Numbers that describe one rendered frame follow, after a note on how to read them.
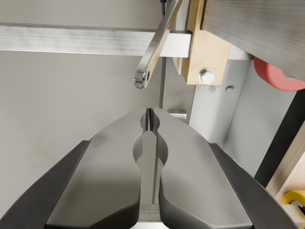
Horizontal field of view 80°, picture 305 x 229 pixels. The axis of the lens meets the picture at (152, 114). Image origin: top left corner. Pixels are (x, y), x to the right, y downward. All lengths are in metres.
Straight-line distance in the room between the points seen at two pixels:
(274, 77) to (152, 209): 0.25
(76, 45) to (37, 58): 1.06
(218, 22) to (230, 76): 0.38
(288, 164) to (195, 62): 0.25
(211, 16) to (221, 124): 0.47
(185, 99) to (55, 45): 0.31
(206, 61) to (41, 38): 0.21
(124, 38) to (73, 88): 1.07
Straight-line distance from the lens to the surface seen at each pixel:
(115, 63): 1.17
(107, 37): 0.26
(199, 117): 0.60
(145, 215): 0.32
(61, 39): 0.28
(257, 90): 0.54
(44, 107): 1.46
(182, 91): 0.46
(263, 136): 0.51
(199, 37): 0.25
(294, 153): 0.39
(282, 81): 0.27
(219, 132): 0.66
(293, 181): 0.43
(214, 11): 0.21
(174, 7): 0.18
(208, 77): 0.25
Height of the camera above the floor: 1.11
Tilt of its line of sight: 58 degrees down
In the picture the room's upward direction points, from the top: 178 degrees clockwise
